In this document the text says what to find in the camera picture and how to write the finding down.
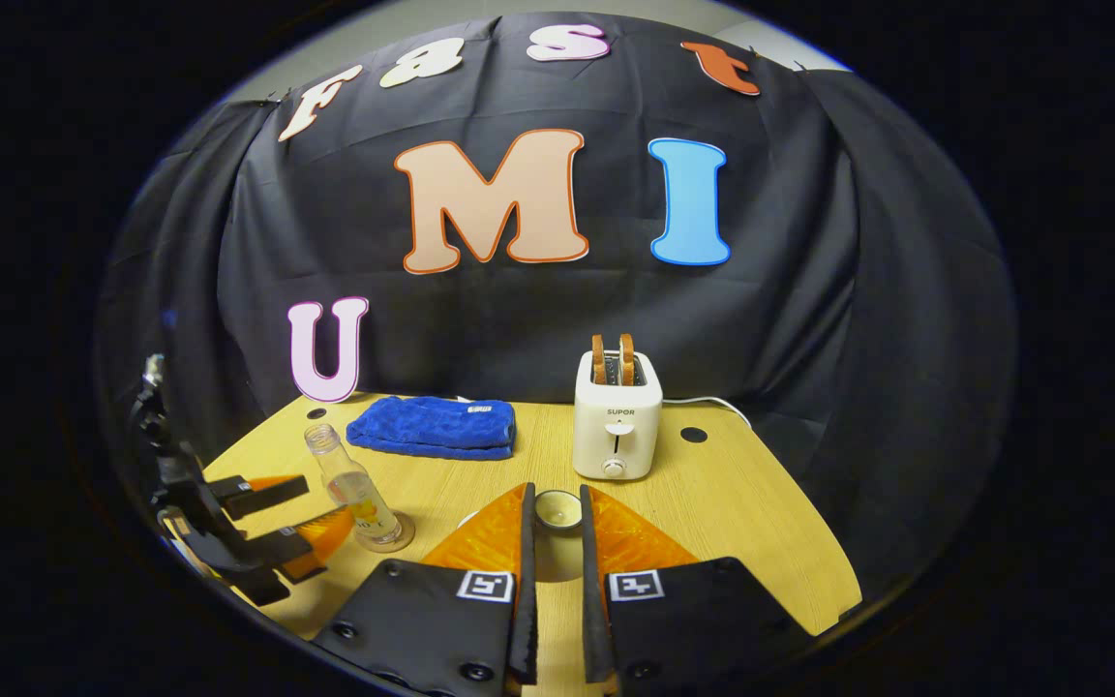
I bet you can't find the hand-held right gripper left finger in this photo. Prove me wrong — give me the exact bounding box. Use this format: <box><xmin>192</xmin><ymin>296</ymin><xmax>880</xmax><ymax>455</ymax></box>
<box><xmin>310</xmin><ymin>481</ymin><xmax>540</xmax><ymax>697</ymax></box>

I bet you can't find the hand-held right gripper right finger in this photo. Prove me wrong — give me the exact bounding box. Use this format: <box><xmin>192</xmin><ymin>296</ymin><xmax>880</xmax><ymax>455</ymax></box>
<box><xmin>578</xmin><ymin>483</ymin><xmax>801</xmax><ymax>697</ymax></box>

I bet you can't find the clear plastic water bottle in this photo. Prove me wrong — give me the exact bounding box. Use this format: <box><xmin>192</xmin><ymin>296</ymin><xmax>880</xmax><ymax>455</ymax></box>
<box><xmin>304</xmin><ymin>423</ymin><xmax>405</xmax><ymax>549</ymax></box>

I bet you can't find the cream ceramic teacup lid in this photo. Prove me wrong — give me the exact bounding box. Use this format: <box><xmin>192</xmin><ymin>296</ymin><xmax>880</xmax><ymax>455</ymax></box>
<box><xmin>459</xmin><ymin>489</ymin><xmax>587</xmax><ymax>584</ymax></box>

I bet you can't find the round cork coaster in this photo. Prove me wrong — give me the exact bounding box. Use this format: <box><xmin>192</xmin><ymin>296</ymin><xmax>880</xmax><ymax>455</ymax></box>
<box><xmin>355</xmin><ymin>510</ymin><xmax>417</xmax><ymax>555</ymax></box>

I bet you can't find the white toaster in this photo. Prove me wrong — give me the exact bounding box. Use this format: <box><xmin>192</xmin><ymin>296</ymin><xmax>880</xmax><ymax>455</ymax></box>
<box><xmin>573</xmin><ymin>350</ymin><xmax>664</xmax><ymax>481</ymax></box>

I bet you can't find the blue folded towel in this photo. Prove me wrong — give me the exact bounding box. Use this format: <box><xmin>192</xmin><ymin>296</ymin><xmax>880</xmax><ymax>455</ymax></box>
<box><xmin>346</xmin><ymin>395</ymin><xmax>518</xmax><ymax>462</ymax></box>

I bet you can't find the black backdrop cloth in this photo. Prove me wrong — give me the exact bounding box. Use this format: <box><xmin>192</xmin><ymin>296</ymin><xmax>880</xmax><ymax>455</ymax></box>
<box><xmin>98</xmin><ymin>12</ymin><xmax>1018</xmax><ymax>601</ymax></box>

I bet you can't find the white toaster cable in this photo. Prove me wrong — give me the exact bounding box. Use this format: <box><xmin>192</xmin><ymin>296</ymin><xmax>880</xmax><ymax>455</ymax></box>
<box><xmin>662</xmin><ymin>395</ymin><xmax>753</xmax><ymax>430</ymax></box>

